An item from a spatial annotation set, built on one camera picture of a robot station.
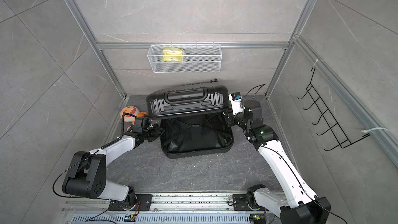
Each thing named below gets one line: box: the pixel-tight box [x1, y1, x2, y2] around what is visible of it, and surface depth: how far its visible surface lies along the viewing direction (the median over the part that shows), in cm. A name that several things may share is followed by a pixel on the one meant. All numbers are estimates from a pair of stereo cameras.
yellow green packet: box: [162, 46, 184, 62], surface depth 90 cm
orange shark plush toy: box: [119, 105, 148, 125], surface depth 102 cm
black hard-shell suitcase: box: [145, 78, 235, 159], surface depth 71 cm
